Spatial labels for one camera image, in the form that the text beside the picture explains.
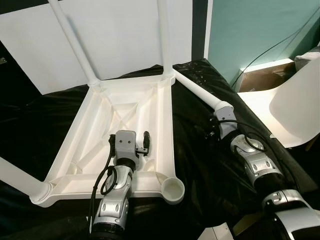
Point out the white plastic children table top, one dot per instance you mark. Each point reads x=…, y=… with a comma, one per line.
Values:
x=90, y=145

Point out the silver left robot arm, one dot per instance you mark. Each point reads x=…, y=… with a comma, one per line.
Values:
x=115, y=195

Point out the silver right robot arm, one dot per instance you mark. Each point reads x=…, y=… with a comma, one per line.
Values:
x=260, y=170

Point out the black plastic sheet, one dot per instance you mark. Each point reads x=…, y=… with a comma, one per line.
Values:
x=200, y=165

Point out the brown cardboard box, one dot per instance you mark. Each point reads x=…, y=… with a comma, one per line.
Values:
x=265, y=79

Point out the white plastic shell chair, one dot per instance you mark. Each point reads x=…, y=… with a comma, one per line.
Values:
x=292, y=105

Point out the large white board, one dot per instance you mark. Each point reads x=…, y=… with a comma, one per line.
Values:
x=115, y=40

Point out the light grey cushion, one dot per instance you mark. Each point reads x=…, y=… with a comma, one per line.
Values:
x=306, y=57

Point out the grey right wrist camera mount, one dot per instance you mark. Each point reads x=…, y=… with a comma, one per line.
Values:
x=227, y=125

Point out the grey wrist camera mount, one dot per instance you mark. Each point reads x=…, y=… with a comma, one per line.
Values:
x=125, y=142
x=227, y=125

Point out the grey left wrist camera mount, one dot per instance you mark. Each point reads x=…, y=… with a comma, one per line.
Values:
x=125, y=142

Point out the dark grey post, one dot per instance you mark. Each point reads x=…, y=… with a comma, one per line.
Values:
x=199, y=30

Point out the small grey wall label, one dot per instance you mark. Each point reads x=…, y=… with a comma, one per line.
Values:
x=2, y=60

